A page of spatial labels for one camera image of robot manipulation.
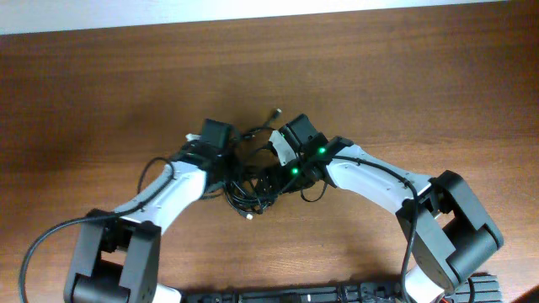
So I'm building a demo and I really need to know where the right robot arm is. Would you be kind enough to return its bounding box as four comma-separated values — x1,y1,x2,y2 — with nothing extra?
268,114,504,302

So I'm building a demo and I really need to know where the black cable bundle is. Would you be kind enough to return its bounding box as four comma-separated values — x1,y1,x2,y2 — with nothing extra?
204,108,296,221

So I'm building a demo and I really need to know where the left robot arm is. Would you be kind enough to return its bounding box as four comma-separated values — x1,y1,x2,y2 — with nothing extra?
63,120,232,303

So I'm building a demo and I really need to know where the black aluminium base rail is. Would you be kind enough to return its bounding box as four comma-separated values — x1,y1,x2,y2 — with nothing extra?
151,273,503,303

